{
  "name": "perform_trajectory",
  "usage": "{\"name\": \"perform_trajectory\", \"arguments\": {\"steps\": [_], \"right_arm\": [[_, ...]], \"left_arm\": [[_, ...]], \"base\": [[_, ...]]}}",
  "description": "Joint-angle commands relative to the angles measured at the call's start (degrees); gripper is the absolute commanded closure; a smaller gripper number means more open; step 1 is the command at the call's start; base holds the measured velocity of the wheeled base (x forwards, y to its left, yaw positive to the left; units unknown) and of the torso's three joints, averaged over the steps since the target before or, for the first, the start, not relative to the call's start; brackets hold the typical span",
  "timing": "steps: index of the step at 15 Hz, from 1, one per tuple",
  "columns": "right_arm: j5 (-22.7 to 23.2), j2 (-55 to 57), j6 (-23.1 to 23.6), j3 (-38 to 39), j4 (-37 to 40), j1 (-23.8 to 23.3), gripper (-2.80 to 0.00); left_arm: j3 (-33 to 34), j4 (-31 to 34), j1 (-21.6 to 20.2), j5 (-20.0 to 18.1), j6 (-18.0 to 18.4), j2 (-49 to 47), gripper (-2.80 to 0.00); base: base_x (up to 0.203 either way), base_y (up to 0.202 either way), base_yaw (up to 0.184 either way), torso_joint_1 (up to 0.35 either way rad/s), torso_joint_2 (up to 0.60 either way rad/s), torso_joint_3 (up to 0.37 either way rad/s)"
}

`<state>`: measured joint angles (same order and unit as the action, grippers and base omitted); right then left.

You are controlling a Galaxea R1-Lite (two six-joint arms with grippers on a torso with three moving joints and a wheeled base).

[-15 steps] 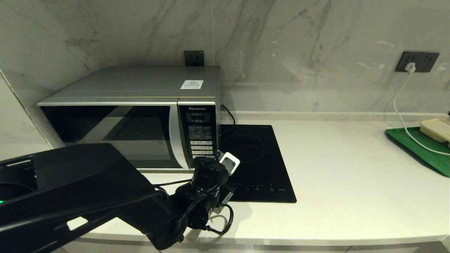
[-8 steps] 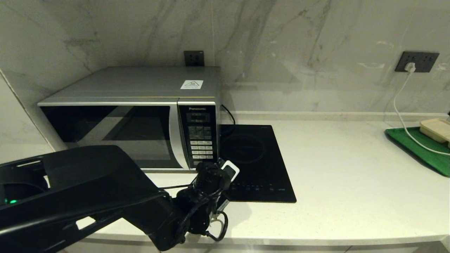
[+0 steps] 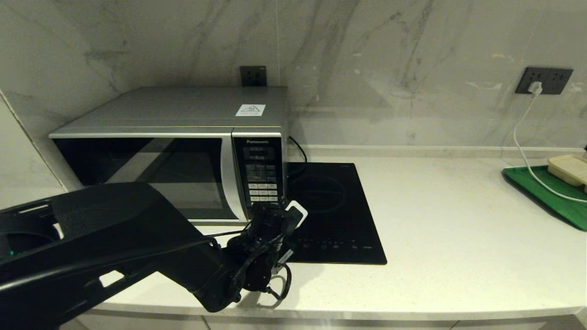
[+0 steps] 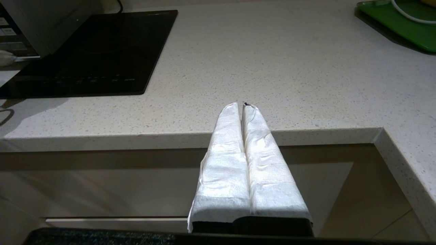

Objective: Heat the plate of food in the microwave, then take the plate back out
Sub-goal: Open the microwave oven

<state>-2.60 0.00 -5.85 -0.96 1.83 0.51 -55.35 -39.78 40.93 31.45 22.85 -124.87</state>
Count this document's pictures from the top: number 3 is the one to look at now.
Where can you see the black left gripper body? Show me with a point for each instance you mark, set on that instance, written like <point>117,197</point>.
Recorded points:
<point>268,220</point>

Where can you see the black glass microwave door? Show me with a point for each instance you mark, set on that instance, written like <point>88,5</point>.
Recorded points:
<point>137,160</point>

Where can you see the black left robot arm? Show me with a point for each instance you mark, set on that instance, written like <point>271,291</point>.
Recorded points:
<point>114,238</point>

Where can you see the silver Panasonic microwave oven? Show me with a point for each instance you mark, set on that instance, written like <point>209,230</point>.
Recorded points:
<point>183,107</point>

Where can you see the black induction cooktop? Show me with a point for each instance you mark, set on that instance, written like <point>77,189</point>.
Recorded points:
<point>339,197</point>

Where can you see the white warning sticker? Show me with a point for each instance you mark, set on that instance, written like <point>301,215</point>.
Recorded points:
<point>250,110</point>

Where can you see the beige cabinet door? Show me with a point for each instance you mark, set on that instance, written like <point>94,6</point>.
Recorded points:
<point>151,323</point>
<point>513,324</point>
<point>321,324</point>

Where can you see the green tray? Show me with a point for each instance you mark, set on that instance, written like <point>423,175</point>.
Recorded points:
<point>550,201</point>

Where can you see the white power plug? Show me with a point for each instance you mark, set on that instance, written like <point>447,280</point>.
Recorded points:
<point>534,88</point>

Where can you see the beige lidded container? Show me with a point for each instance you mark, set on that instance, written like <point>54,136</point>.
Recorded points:
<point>568,168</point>

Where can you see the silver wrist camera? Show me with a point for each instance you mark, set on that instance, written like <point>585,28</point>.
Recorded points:
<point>296,214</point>

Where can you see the small black wall socket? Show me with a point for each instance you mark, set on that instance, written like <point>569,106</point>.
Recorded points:
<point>253,76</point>

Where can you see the wide black wall socket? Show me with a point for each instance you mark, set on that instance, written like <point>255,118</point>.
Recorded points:
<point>552,79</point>

